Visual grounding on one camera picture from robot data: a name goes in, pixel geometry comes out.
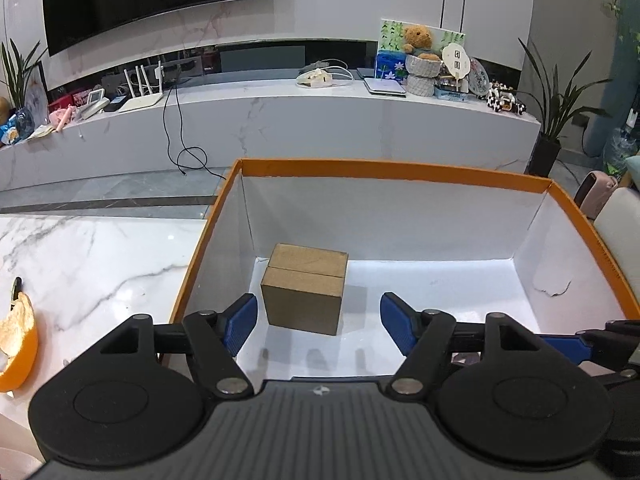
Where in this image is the potted green plant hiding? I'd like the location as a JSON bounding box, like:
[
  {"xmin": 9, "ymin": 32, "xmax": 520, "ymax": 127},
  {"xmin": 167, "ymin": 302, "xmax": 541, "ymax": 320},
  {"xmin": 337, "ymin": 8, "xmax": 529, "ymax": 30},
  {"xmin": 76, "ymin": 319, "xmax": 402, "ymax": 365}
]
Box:
[
  {"xmin": 518, "ymin": 39, "xmax": 612, "ymax": 178},
  {"xmin": 1, "ymin": 39, "xmax": 47, "ymax": 139}
]

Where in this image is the brown teddy bear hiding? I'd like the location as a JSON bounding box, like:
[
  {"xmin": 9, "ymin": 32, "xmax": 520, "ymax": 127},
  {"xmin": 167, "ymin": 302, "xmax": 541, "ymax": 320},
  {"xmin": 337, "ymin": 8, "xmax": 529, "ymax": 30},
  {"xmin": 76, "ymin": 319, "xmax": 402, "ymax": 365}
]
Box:
[{"xmin": 401, "ymin": 24, "xmax": 440, "ymax": 61}]

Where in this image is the pink small heater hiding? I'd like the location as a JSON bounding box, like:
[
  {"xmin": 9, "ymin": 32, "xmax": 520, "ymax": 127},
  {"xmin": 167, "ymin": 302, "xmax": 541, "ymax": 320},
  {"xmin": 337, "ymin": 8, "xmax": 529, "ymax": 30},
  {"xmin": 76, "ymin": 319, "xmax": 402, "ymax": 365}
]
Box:
[{"xmin": 574, "ymin": 170, "xmax": 618, "ymax": 220}]

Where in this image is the wooden chair white cushion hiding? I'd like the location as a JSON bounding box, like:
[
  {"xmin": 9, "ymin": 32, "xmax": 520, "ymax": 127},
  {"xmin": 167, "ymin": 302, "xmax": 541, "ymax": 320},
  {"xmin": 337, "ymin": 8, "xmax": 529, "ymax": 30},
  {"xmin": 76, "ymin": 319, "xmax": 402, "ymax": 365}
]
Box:
[{"xmin": 594, "ymin": 188, "xmax": 640, "ymax": 287}]

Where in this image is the potted green plant right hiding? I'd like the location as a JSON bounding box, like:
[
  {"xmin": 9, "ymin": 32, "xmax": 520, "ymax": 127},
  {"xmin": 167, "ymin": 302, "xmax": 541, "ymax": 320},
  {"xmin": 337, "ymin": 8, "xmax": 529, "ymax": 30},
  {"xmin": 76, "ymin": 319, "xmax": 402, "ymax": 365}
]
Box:
[{"xmin": 518, "ymin": 39, "xmax": 612, "ymax": 178}]

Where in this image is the black white toy car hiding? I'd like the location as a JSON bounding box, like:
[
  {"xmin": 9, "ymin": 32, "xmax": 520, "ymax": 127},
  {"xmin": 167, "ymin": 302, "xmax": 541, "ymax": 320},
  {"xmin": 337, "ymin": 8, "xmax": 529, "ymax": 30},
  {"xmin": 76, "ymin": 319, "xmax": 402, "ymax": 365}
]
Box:
[{"xmin": 486, "ymin": 81, "xmax": 526, "ymax": 116}]

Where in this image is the potted green plant left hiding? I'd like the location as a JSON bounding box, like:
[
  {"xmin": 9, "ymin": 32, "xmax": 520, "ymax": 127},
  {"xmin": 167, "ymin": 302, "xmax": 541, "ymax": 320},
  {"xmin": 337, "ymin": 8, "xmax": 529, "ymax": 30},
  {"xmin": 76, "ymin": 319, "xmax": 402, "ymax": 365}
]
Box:
[{"xmin": 1, "ymin": 39, "xmax": 47, "ymax": 139}]

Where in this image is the large orange storage box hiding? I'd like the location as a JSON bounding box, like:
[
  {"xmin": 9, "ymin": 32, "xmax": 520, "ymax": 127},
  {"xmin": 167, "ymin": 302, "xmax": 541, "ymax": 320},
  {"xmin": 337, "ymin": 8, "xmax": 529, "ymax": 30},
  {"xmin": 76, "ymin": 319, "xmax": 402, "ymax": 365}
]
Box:
[{"xmin": 171, "ymin": 158, "xmax": 639, "ymax": 378}]

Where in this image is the gold brown gift box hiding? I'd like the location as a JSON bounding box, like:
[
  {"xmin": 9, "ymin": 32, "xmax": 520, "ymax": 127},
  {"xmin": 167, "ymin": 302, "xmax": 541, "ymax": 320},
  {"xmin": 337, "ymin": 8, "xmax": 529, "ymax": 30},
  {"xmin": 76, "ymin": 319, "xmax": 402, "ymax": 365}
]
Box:
[{"xmin": 260, "ymin": 243, "xmax": 348, "ymax": 336}]

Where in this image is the silver laptop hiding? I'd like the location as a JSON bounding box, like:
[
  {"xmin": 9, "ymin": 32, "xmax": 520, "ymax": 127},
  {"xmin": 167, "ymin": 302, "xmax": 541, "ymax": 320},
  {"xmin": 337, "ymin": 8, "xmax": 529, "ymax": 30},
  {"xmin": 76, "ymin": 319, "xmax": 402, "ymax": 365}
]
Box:
[{"xmin": 363, "ymin": 77, "xmax": 406, "ymax": 96}]

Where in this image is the white power strip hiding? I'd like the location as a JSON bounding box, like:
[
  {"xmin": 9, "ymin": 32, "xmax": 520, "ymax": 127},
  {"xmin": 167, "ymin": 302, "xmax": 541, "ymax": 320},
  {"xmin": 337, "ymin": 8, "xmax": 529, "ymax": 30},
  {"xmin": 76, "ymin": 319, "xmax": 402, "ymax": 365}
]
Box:
[{"xmin": 295, "ymin": 68, "xmax": 333, "ymax": 89}]

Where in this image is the black power cable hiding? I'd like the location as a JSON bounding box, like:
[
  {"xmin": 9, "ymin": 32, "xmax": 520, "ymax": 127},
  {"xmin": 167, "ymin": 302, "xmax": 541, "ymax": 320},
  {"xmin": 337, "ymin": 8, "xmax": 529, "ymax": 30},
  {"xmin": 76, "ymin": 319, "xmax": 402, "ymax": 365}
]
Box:
[{"xmin": 160, "ymin": 69, "xmax": 228, "ymax": 181}]

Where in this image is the white marble tv console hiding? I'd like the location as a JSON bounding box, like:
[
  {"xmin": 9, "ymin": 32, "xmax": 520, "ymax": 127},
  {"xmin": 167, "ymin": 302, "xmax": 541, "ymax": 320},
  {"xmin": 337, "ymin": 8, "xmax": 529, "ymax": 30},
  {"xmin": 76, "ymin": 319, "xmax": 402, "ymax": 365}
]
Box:
[{"xmin": 1, "ymin": 80, "xmax": 539, "ymax": 191}]

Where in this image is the white wifi router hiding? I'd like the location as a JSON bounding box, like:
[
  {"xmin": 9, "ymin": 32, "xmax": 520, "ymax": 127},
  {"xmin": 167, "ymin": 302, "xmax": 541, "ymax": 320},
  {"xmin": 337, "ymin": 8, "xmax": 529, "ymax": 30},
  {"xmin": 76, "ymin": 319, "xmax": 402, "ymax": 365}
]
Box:
[{"xmin": 119, "ymin": 62, "xmax": 164, "ymax": 113}]

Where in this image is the round white paper fan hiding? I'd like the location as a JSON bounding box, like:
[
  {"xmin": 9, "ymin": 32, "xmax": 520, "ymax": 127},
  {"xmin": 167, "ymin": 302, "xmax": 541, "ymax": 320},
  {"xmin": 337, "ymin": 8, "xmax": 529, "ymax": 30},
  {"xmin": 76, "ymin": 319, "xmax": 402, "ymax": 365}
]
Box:
[{"xmin": 442, "ymin": 42, "xmax": 471, "ymax": 91}]

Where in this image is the green blue painted picture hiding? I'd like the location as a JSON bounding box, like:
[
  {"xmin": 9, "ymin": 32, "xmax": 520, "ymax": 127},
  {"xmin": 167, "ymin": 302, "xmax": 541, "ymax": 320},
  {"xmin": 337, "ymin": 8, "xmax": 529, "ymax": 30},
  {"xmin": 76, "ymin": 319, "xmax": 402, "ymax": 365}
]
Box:
[{"xmin": 374, "ymin": 18, "xmax": 466, "ymax": 84}]

